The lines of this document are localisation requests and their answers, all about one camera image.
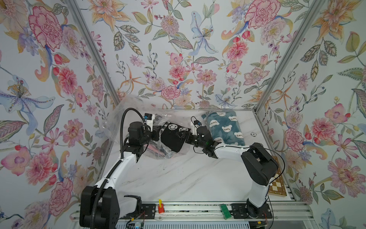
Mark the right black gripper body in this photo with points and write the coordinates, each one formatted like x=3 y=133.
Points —
x=195 y=140

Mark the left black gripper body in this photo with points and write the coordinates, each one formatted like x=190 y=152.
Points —
x=147 y=136

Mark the teal cloud pattern blanket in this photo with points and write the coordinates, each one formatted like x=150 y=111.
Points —
x=224 y=127

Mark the black smiley knitted blanket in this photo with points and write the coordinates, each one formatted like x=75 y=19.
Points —
x=174 y=136

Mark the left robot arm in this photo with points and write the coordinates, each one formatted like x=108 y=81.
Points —
x=101 y=207

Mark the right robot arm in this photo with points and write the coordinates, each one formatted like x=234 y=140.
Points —
x=259 y=163

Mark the pink folded blanket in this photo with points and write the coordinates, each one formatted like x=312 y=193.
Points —
x=157 y=151

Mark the red yellow clamp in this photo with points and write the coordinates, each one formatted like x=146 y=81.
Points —
x=161 y=208

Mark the green block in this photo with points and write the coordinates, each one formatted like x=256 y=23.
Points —
x=225 y=211

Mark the wooden chessboard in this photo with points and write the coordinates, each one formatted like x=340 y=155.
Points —
x=278 y=187

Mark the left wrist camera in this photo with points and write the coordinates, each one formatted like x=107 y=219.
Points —
x=149 y=119

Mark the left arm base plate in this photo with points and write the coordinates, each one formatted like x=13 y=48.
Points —
x=146 y=211

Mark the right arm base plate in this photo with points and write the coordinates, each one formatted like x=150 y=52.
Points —
x=249 y=211

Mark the aluminium front rail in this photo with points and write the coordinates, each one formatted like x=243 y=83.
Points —
x=210 y=211

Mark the left aluminium corner post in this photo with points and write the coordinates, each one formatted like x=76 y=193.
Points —
x=80 y=22

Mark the aluminium corner post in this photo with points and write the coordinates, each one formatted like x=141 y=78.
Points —
x=294 y=45
x=80 y=22

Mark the right aluminium corner post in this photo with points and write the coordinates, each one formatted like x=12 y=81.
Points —
x=294 y=45

